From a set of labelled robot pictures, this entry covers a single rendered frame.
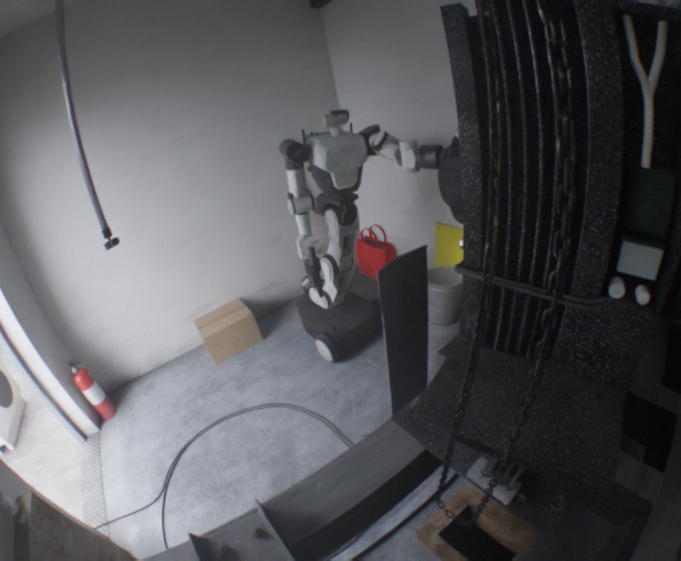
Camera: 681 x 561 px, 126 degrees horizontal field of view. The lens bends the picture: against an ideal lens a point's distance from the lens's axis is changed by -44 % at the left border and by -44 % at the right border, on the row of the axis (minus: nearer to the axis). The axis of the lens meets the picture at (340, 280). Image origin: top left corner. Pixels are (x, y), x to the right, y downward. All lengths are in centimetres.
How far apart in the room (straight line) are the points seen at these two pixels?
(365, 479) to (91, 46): 270
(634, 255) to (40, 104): 277
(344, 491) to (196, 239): 198
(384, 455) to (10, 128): 269
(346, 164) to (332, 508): 136
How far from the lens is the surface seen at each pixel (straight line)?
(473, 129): 57
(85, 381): 241
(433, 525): 146
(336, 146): 147
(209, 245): 239
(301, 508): 82
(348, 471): 84
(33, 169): 244
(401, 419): 89
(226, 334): 228
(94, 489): 229
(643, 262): 64
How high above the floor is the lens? 141
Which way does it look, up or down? 29 degrees down
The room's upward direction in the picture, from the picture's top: 11 degrees counter-clockwise
